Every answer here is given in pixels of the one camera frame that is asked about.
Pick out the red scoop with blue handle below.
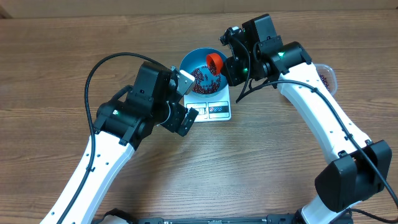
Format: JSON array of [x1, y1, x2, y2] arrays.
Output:
[[206, 53, 223, 76]]

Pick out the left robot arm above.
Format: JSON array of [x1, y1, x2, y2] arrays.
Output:
[[42, 62, 198, 223]]

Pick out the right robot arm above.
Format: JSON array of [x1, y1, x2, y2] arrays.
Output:
[[217, 14, 392, 223]]

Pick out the white digital kitchen scale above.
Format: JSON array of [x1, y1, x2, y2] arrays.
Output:
[[183, 86, 232, 123]]

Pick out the red beans in bowl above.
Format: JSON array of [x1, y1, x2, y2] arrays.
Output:
[[190, 65, 221, 95]]

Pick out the blue metal bowl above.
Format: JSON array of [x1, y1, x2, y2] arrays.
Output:
[[180, 47, 228, 91]]

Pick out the clear plastic container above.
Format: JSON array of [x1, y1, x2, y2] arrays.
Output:
[[315, 63, 338, 96]]

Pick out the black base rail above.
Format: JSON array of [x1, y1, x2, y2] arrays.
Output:
[[91, 207, 354, 224]]

